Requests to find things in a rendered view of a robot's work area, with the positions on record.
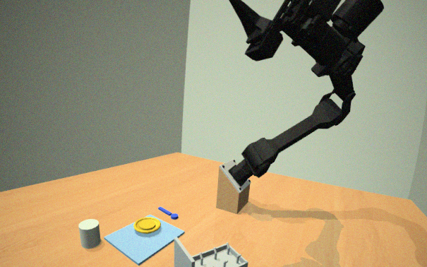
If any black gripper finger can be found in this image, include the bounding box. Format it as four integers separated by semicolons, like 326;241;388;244
229;0;272;44

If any light blue mat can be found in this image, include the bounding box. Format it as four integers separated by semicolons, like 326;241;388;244
104;215;185;265

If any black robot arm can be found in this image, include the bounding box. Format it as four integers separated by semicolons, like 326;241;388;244
228;0;384;186

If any grey cylinder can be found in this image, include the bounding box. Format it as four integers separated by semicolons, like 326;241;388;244
78;219;101;249

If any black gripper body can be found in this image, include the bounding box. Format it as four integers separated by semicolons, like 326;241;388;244
245;0;316;61

